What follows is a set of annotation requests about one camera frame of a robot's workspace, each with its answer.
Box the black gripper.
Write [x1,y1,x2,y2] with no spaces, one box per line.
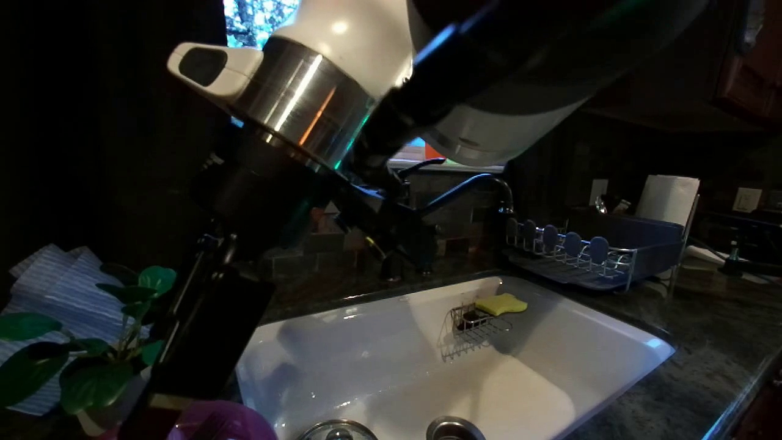
[152,120,338,403]

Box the blue dish rack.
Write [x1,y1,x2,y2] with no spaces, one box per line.
[501,208,689,293]

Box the purple bowl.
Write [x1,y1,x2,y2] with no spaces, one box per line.
[166,398,279,440]

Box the striped white cloth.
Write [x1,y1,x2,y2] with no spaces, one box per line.
[0,243,158,419]

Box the green leafy potted plant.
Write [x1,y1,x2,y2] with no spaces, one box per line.
[0,264,182,440]

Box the white kitchen sink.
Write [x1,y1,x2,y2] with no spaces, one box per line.
[231,275,679,440]

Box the round metal sink stopper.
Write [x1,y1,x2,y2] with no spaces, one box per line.
[297,419,380,440]

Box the dark window curtain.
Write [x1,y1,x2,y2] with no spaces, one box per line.
[503,120,594,224]
[0,0,231,268]

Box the dark scrub pad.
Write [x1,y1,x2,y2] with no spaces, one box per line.
[453,307,489,334]

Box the kitchen window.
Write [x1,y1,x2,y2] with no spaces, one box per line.
[222,0,305,51]

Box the metal sink drain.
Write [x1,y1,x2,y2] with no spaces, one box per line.
[426,416,489,440]

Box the yellow sponge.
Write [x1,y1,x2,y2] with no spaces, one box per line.
[474,291,532,321]

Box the dark bronze faucet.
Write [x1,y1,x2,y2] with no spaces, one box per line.
[419,167,518,248]

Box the white paper towel roll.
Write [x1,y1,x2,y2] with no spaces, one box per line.
[634,171,704,233]

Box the small dark countertop object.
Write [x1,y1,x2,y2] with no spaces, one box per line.
[720,235,749,276]

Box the black braided cable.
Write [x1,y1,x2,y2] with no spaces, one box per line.
[389,154,453,207]

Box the wire sponge caddy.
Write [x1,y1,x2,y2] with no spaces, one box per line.
[437,302,513,364]

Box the white wall outlet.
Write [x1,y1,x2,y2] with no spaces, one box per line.
[731,187,766,218]
[588,177,611,210]

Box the wooden wall cabinet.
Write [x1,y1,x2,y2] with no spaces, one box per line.
[714,0,782,127]

